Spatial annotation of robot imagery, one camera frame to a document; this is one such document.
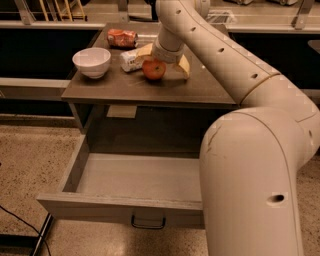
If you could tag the grey drawer cabinet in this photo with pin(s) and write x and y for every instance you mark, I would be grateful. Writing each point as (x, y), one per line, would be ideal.
(172, 113)

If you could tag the white ceramic bowl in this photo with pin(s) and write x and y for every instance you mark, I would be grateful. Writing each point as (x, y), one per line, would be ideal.
(92, 62)

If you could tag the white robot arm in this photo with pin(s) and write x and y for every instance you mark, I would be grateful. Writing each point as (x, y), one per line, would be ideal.
(249, 158)

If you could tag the white paper label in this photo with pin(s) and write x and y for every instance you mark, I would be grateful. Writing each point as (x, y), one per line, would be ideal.
(121, 111)

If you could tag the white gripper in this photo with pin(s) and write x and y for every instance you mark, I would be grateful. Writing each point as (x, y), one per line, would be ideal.
(166, 54)

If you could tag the black drawer handle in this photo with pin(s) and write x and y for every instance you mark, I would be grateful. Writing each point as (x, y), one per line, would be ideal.
(148, 223)

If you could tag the crushed red soda can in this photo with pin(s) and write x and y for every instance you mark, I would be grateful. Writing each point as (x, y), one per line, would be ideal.
(122, 38)

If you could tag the open grey top drawer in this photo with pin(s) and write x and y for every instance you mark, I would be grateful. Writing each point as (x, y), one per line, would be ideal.
(102, 187)

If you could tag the red apple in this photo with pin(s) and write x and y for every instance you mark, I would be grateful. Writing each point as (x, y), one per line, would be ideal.
(153, 70)

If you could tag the white plastic bottle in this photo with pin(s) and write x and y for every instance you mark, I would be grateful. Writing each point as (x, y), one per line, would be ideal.
(128, 61)

